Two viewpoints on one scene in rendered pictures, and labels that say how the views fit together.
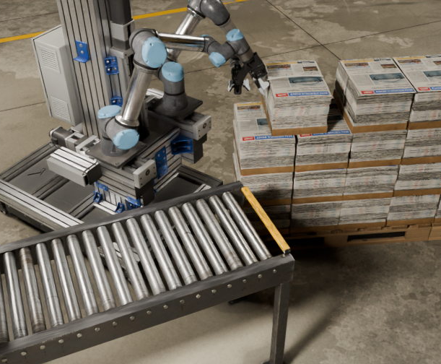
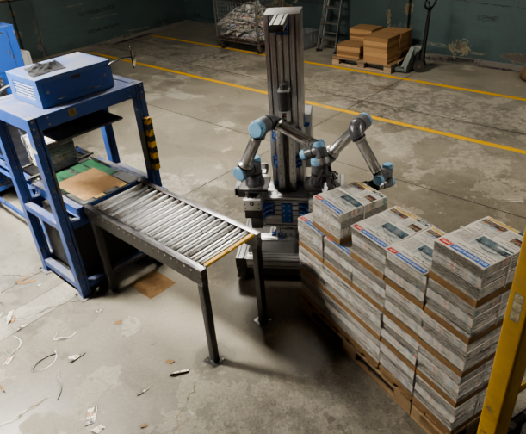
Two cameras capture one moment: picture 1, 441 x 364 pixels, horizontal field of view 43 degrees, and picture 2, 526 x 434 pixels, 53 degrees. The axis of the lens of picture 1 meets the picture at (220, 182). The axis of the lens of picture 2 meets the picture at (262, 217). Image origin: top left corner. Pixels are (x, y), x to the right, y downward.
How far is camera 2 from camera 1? 2.92 m
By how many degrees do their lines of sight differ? 53
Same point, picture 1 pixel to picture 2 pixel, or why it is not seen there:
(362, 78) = (379, 220)
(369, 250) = (362, 377)
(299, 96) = (324, 204)
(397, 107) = (377, 255)
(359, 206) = (361, 330)
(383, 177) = (372, 314)
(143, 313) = (139, 239)
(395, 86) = (382, 237)
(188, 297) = (154, 247)
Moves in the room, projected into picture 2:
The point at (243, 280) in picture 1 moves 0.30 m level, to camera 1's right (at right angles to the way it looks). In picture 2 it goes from (176, 261) to (193, 287)
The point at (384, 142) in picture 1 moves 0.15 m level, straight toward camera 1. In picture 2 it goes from (371, 282) to (346, 285)
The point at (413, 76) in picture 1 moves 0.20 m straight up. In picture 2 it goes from (410, 242) to (413, 210)
